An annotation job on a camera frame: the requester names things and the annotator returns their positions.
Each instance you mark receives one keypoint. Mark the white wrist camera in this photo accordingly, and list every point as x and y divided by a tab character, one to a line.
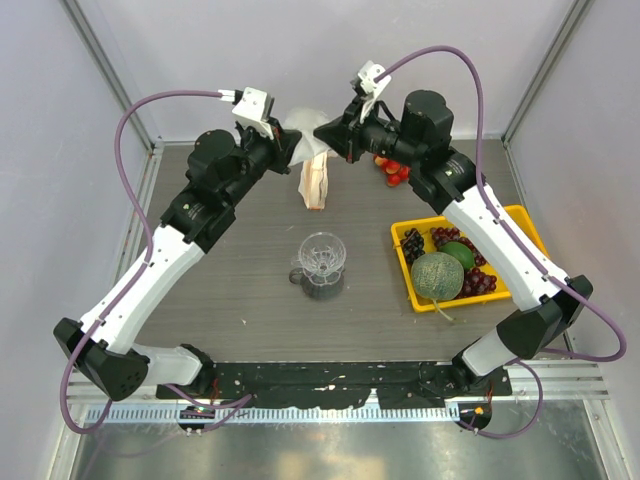
369	83
251	109

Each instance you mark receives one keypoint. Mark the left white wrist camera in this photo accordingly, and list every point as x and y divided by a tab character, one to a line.
251	109

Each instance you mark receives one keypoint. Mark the grey glass coffee server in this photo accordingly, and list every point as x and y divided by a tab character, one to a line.
325	291

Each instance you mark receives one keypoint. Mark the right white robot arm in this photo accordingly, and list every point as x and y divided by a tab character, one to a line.
548	301

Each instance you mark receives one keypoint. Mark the black grape bunch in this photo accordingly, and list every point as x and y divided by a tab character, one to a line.
412	246

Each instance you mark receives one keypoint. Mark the clear plastic coffee dripper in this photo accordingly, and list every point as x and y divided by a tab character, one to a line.
322	257

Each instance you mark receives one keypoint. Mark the purple grape bunch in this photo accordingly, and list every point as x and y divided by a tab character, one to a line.
476	283
442	235

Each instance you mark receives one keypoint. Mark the white slotted cable duct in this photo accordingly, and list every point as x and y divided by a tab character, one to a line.
183	414

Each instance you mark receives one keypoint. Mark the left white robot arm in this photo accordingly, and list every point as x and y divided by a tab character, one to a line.
221	170

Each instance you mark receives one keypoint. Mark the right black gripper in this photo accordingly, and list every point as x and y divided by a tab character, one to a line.
342	138

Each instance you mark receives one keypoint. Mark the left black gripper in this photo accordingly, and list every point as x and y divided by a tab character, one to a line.
282	146

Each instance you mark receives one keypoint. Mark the green lime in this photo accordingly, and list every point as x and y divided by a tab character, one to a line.
459	251

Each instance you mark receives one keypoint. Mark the netted green melon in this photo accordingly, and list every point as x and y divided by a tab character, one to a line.
437	276

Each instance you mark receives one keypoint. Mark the coffee filter paper pack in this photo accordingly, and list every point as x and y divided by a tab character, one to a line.
314	182

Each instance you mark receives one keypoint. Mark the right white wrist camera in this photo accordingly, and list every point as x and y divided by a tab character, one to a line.
369	83

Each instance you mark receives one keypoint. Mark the purple grape bunch lower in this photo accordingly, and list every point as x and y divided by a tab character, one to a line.
476	283

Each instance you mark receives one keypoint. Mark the purple grape bunch upper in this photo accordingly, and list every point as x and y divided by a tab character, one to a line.
442	235

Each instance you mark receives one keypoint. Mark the white paper coffee filter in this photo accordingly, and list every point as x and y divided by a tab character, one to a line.
306	120

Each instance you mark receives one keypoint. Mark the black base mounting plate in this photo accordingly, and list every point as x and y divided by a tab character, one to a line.
343	385

